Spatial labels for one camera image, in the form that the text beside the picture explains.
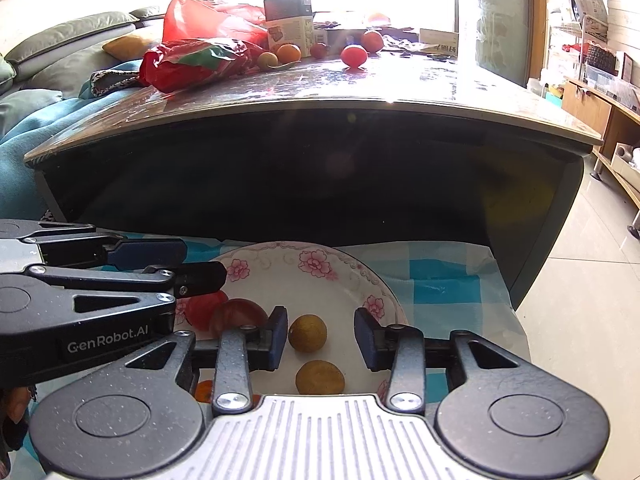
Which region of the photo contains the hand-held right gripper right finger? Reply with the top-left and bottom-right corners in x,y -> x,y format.
353,307 -> 524,416

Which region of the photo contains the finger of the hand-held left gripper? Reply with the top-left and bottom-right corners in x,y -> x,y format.
27,260 -> 229,334
0,219 -> 187,271

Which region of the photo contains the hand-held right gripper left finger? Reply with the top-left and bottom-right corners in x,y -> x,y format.
120,306 -> 290,416

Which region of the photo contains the yellow-green plum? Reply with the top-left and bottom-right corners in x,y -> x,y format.
288,314 -> 329,353
295,359 -> 346,395

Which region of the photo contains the large dark red tomato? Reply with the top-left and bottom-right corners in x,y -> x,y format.
208,298 -> 270,339

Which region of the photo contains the white floral plate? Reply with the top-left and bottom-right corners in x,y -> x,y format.
174,241 -> 409,402

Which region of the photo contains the person's left hand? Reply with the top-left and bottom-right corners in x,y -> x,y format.
0,384 -> 38,466

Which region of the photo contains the blue white checked tablecloth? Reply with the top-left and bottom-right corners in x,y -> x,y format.
117,232 -> 532,411

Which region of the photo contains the teal sofa blanket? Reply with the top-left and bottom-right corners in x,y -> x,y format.
0,59 -> 147,222

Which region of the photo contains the dark coffee table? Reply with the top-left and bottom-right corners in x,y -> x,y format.
23,52 -> 604,312

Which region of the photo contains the dark patterned cushion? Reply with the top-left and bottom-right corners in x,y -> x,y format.
89,67 -> 144,99

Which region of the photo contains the red green plastic bag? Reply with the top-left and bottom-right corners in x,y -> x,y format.
138,37 -> 262,94

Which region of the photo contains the yellow cushion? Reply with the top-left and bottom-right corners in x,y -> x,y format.
102,34 -> 167,61

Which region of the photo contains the grey sofa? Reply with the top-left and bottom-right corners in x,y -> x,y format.
0,5 -> 167,113

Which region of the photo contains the white carton box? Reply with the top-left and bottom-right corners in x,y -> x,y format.
265,15 -> 316,57

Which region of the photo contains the flat paper box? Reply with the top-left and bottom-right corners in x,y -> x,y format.
418,28 -> 460,56

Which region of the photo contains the wooden media cabinet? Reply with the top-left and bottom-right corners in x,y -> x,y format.
562,76 -> 640,242

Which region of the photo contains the wall calendar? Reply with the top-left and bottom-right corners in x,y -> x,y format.
564,0 -> 612,44

